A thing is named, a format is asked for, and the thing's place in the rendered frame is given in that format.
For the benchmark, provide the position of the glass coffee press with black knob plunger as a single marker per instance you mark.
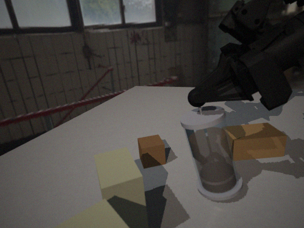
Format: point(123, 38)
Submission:
point(209, 143)

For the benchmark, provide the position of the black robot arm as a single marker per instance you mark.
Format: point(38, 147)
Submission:
point(249, 25)

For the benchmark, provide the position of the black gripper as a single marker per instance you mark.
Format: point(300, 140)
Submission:
point(238, 76)

